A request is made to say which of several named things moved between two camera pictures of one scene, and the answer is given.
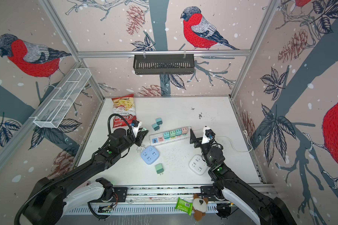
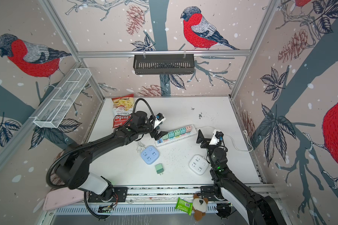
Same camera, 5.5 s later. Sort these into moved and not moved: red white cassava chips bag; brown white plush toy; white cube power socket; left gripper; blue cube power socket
Moved: left gripper
Not moved: brown white plush toy; red white cassava chips bag; blue cube power socket; white cube power socket
